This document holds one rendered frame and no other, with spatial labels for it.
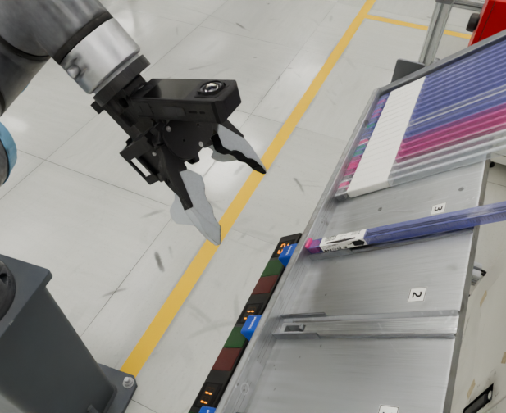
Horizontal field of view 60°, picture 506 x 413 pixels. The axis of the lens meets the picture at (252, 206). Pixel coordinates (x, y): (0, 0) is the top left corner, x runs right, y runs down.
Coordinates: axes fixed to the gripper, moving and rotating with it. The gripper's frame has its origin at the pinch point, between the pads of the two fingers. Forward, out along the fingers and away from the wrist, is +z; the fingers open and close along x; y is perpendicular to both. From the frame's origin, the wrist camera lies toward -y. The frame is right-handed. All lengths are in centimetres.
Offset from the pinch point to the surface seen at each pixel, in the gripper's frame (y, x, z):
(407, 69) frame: -6.4, -42.1, 9.2
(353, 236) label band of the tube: -10.3, 0.1, 8.3
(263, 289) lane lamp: 4.0, 4.1, 10.8
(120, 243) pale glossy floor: 96, -28, 16
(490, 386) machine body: -7, -7, 51
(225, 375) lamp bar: 3.0, 16.3, 10.9
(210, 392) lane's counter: 4.1, 18.5, 10.8
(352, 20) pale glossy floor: 78, -210, 32
